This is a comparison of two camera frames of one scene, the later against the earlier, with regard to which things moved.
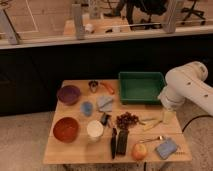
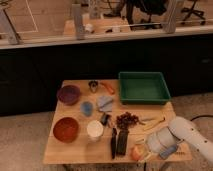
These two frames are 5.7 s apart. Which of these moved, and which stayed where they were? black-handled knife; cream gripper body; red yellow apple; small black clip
Moved: cream gripper body
Stayed: small black clip; red yellow apple; black-handled knife
